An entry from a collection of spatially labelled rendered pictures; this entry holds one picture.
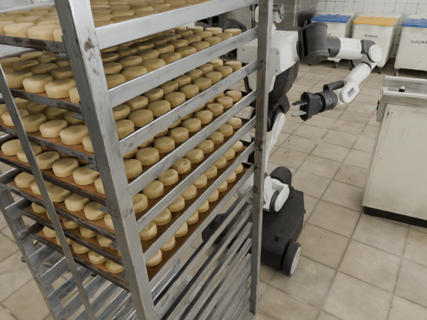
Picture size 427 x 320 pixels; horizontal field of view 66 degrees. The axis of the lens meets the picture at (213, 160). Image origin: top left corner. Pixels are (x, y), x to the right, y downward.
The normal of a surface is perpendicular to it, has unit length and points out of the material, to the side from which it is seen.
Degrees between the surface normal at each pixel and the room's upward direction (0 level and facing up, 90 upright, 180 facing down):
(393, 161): 90
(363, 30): 91
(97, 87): 90
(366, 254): 0
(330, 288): 0
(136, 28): 90
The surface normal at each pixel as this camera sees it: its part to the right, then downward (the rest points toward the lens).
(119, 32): 0.86, 0.24
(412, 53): -0.61, 0.44
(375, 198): -0.43, 0.49
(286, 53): 0.24, 0.42
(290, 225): -0.04, -0.85
